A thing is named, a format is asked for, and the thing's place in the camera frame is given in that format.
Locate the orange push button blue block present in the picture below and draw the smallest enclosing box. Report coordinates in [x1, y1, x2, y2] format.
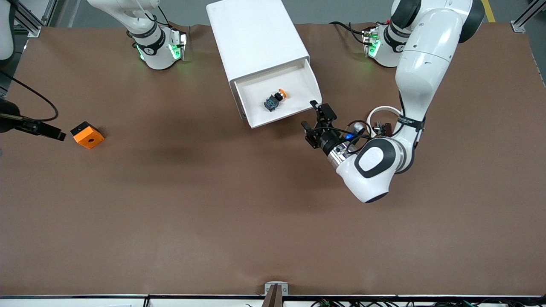
[264, 87, 289, 113]

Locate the orange box with hole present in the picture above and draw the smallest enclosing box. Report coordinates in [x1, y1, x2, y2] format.
[70, 121, 105, 150]

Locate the brown wooden bar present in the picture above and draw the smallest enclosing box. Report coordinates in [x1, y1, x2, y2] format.
[263, 285, 283, 307]

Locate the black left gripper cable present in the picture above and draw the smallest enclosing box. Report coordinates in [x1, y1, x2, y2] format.
[314, 124, 372, 154]

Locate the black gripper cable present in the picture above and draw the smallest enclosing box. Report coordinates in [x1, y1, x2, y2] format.
[314, 124, 372, 154]
[0, 70, 58, 122]

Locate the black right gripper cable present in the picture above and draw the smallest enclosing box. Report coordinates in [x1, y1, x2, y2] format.
[0, 70, 58, 122]

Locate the white half-ring pipe clamp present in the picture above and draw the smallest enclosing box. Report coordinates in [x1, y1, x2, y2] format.
[367, 105, 402, 138]

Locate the black arm base cable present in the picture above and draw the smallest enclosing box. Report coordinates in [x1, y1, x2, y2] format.
[329, 20, 372, 45]

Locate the aluminium frame post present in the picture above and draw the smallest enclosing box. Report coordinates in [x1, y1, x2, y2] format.
[13, 0, 58, 38]
[511, 0, 546, 33]

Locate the grey metal bracket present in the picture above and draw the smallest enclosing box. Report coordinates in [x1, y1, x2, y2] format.
[264, 281, 289, 296]

